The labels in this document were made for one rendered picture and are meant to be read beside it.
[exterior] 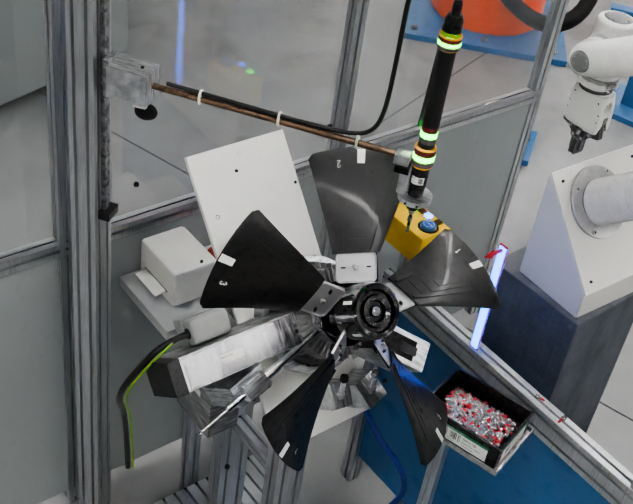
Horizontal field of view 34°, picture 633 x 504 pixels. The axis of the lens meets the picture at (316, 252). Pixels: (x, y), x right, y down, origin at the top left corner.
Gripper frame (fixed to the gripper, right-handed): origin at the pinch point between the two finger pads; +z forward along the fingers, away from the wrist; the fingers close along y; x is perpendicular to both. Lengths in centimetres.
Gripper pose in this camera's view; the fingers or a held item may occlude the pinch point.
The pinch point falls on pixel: (576, 144)
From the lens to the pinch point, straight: 246.3
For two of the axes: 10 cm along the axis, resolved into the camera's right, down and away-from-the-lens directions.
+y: -6.0, -5.5, 5.8
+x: -7.9, 3.0, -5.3
